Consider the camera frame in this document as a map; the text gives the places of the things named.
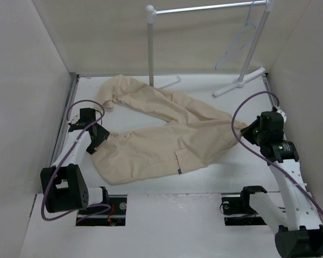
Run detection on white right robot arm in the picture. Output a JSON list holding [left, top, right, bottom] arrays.
[[238, 111, 323, 257]]

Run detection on light blue wire hanger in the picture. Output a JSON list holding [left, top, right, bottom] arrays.
[[215, 1, 260, 70]]

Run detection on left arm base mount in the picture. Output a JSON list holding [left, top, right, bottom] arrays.
[[75, 195, 128, 227]]

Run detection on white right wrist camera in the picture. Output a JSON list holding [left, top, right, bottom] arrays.
[[272, 106, 287, 123]]

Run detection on white clothes rack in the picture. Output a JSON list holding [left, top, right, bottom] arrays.
[[144, 1, 276, 97]]

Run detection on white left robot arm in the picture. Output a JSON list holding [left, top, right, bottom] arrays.
[[40, 108, 110, 214]]

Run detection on beige trousers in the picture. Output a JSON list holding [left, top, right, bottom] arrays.
[[91, 75, 246, 185]]

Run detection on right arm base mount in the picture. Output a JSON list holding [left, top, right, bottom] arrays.
[[219, 185, 268, 226]]

